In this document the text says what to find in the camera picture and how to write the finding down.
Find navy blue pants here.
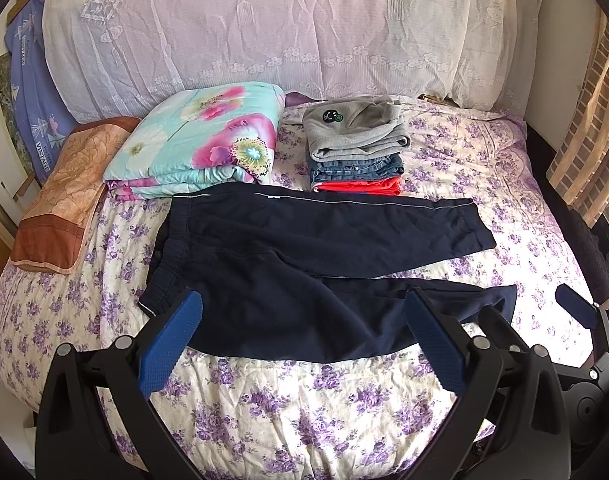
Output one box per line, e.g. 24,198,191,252
140,183,517,363

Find beige checked curtain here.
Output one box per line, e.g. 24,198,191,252
547,14,609,226

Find folded red garment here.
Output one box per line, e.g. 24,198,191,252
311,176,402,196

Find folded blue jeans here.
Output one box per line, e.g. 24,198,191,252
307,154,405,185

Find floral turquoise folded quilt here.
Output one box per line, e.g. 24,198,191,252
103,81,285,200

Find blue floral cushion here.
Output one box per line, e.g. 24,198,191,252
5,0,78,183

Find white lace headboard cover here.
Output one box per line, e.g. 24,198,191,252
43,0,542,122

